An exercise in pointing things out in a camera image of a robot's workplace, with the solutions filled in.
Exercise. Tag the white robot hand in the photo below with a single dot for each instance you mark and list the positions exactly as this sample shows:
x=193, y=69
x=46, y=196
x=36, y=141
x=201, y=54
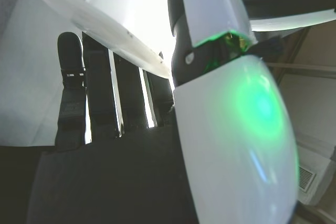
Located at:
x=118, y=176

